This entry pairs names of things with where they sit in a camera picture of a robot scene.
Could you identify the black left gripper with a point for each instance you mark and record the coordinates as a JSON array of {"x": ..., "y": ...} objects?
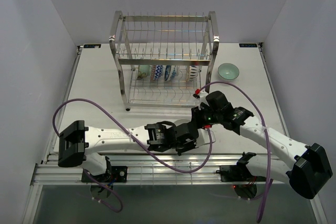
[{"x": 192, "y": 145}]

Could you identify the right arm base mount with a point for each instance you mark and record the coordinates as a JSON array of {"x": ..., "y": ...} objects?
[{"x": 237, "y": 172}]

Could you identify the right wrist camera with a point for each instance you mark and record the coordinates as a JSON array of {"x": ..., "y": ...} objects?
[{"x": 200, "y": 96}]

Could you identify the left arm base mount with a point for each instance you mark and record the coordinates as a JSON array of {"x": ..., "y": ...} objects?
[{"x": 117, "y": 174}]

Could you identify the right blue corner sticker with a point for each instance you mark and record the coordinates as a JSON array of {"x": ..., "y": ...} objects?
[{"x": 248, "y": 45}]

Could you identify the blue zigzag pattern bowl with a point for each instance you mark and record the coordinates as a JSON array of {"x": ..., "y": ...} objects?
[{"x": 156, "y": 72}]

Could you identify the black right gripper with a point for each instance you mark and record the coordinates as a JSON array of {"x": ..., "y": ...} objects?
[{"x": 196, "y": 115}]

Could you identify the blue floral pattern bowl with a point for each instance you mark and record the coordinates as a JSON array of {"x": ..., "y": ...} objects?
[{"x": 171, "y": 72}]

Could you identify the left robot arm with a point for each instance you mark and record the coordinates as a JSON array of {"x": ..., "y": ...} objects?
[{"x": 80, "y": 145}]

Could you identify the white ribbed bowl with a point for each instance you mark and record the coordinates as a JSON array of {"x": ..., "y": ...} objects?
[{"x": 181, "y": 122}]

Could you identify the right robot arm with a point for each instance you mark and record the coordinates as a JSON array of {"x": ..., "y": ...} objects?
[{"x": 305, "y": 168}]

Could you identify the orange rimmed spotted bowl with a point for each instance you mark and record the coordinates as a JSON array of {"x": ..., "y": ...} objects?
[{"x": 192, "y": 73}]

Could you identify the light green ribbed bowl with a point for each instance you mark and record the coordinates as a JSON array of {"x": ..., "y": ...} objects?
[{"x": 228, "y": 71}]

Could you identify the stainless steel dish rack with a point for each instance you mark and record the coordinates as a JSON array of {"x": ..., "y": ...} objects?
[{"x": 177, "y": 40}]

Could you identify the left blue corner sticker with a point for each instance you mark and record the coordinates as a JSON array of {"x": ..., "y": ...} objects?
[{"x": 93, "y": 46}]

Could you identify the pale green floral bowl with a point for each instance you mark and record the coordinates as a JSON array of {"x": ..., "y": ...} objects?
[{"x": 143, "y": 71}]

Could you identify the blue corner sticker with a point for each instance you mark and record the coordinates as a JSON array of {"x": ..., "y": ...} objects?
[
  {"x": 248, "y": 45},
  {"x": 93, "y": 46}
]

